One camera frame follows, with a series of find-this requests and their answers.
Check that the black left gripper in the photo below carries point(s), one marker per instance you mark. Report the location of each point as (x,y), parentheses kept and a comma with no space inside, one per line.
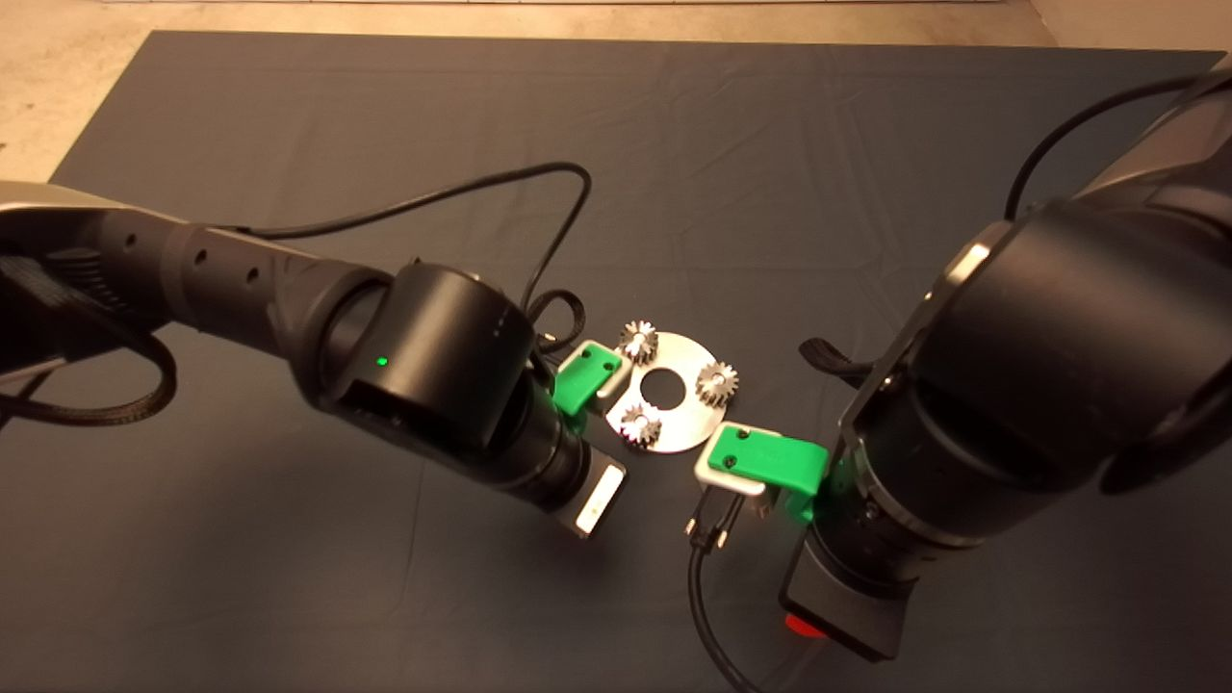
(595,496)

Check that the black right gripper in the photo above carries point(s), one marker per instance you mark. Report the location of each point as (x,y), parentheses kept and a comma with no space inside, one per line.
(847,602)

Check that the small steel planetary gear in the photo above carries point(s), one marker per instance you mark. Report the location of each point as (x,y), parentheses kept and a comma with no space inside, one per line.
(638,340)
(640,423)
(717,382)

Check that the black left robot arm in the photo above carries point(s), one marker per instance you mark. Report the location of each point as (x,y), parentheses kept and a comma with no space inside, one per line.
(289,308)

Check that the round metal carrier plate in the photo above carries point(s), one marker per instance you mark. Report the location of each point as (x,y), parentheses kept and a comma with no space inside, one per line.
(688,423)

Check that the dark grey table cloth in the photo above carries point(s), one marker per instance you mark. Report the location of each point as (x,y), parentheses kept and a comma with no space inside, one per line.
(385,597)

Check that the green left camera mount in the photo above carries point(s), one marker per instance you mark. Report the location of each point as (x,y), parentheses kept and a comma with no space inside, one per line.
(582,380)

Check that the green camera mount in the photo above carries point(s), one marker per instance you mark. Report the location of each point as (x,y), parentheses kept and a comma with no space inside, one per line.
(582,380)
(770,460)

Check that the silver right camera box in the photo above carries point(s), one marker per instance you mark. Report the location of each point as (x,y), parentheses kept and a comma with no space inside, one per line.
(712,472)

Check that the silver camera box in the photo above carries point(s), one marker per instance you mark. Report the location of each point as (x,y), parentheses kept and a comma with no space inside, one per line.
(621,375)
(712,472)

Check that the silver left camera box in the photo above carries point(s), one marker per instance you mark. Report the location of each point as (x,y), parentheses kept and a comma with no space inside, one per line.
(621,375)

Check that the green right camera mount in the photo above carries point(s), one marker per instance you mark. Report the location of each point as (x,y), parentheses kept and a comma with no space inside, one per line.
(770,460)

